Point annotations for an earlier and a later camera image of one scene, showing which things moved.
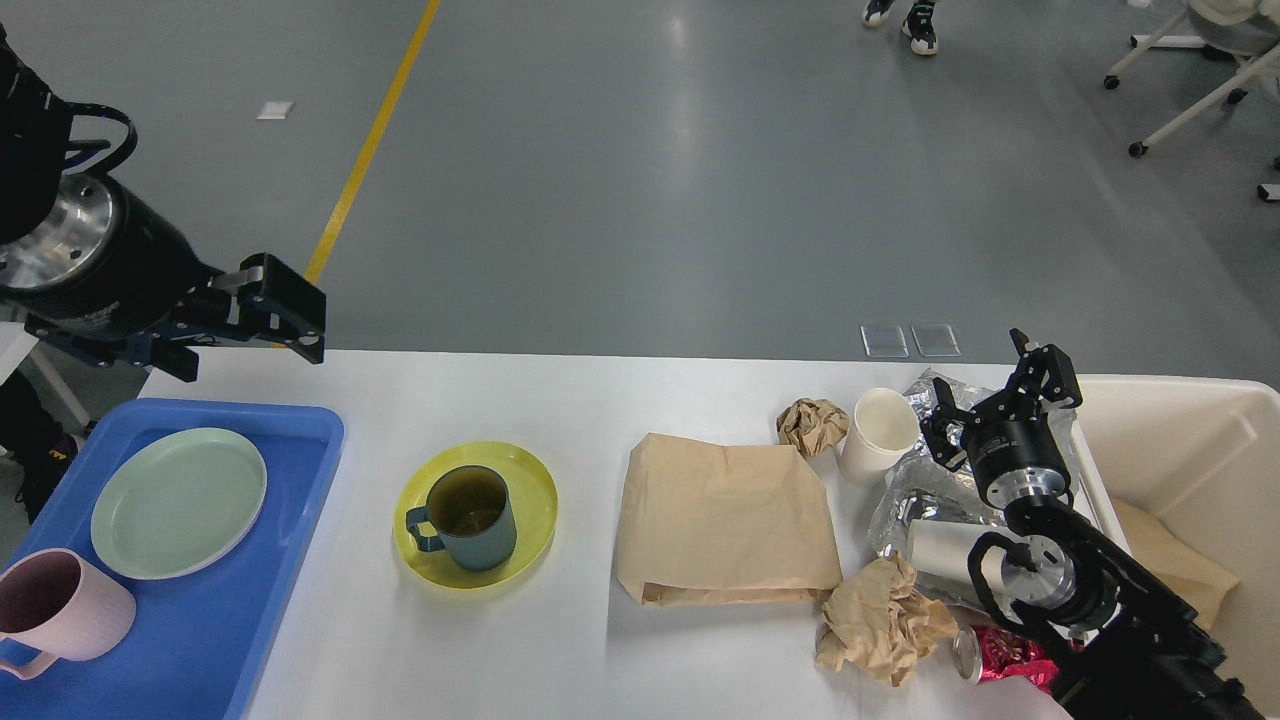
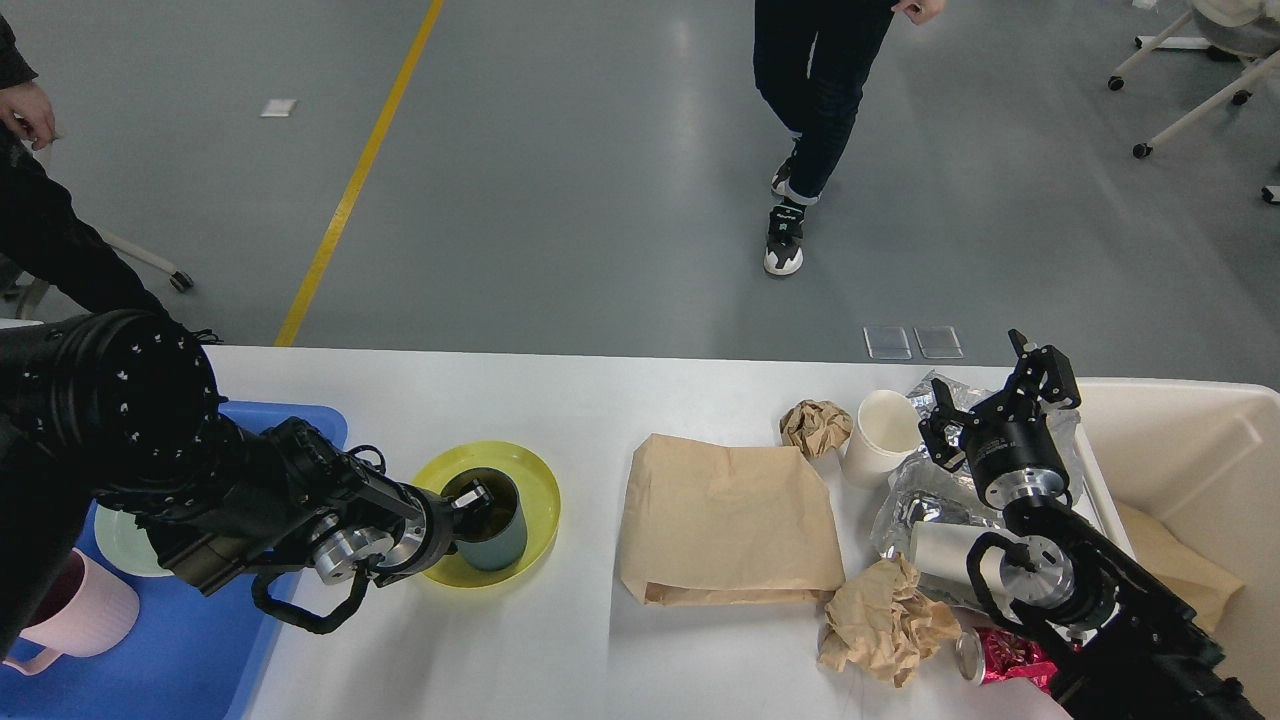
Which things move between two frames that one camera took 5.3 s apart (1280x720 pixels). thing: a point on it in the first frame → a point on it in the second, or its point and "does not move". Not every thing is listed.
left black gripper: (98, 263) → (444, 525)
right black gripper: (1016, 452) does not move
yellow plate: (536, 512) does not move
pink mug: (51, 603) does not move
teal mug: (472, 511) does not move
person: (918, 24) → (810, 59)
